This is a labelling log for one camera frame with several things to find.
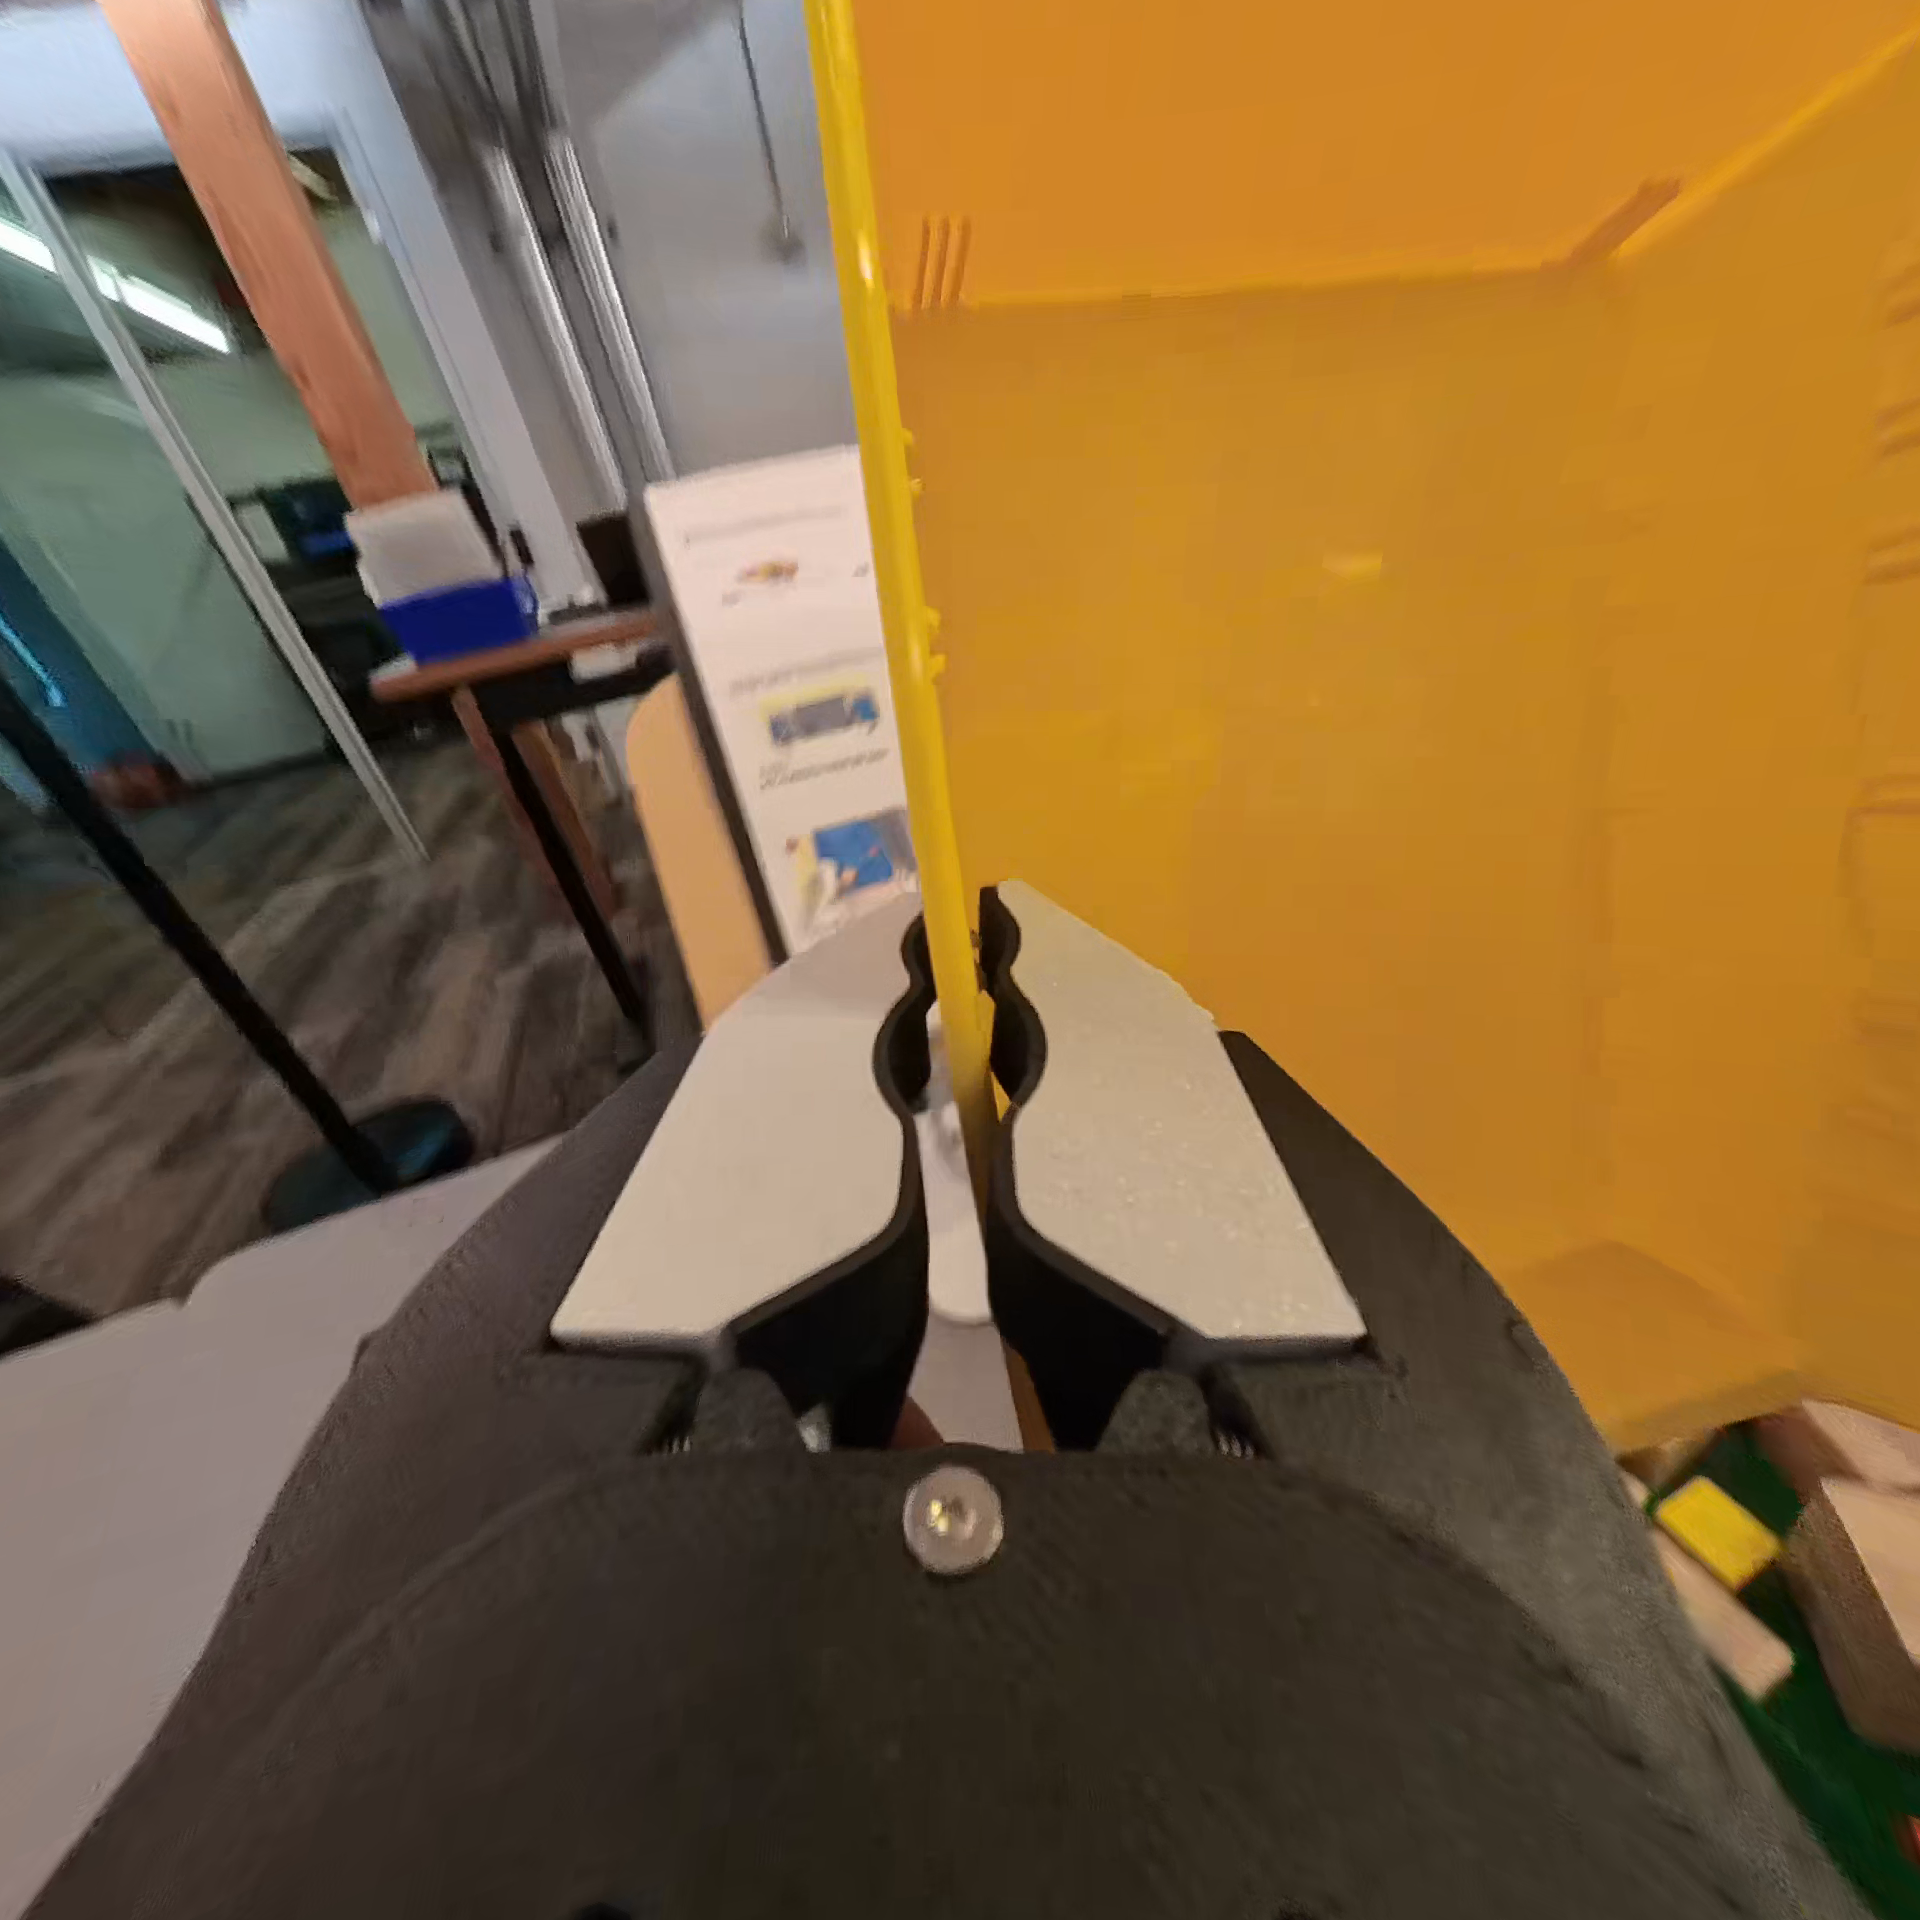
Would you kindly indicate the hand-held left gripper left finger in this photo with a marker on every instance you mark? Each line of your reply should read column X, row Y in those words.
column 749, row 1186

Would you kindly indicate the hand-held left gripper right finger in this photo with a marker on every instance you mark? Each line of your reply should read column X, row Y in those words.
column 1155, row 1186

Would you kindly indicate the yellow plastic box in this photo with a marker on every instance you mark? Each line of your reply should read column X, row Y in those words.
column 1348, row 599

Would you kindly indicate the pile of wooden cubes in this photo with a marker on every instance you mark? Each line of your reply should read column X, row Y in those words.
column 1723, row 1531

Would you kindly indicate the green plastic box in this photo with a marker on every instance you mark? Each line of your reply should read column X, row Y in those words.
column 1823, row 1756

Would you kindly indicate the wooden instruction sign board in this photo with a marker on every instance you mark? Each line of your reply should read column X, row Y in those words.
column 779, row 630

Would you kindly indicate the wooden table with black legs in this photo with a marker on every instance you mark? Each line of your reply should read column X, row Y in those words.
column 511, row 661

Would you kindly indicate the black pole stand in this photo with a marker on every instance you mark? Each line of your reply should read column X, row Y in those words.
column 194, row 962

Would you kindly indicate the blue storage bin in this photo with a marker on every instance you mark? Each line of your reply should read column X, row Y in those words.
column 458, row 619

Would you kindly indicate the white container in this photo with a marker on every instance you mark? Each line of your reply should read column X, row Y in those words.
column 420, row 547

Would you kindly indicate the wooden pillar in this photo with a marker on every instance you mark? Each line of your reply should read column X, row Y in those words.
column 283, row 254

